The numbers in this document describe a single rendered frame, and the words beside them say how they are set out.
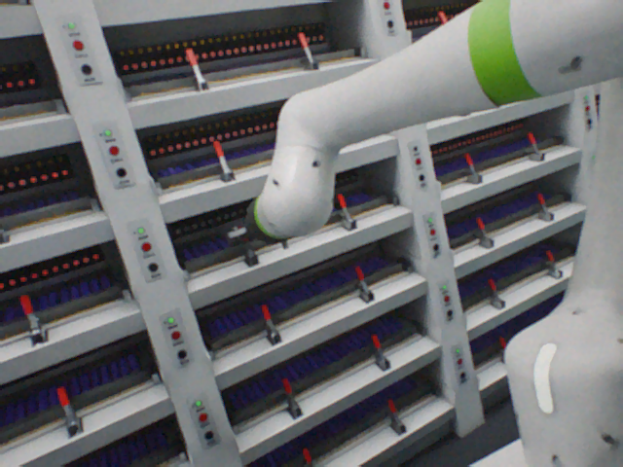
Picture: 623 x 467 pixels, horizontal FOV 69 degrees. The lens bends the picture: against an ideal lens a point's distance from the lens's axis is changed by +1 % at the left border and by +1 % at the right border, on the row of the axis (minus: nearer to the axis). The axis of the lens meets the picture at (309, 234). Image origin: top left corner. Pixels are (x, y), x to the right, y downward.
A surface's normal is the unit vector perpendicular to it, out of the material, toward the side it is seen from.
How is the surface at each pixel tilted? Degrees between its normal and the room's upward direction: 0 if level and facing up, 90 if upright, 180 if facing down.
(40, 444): 17
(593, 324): 13
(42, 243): 107
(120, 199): 90
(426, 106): 129
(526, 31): 88
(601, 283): 82
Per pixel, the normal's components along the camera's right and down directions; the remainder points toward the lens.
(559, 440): -0.66, 0.29
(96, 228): 0.49, 0.33
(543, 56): -0.58, 0.65
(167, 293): 0.44, 0.07
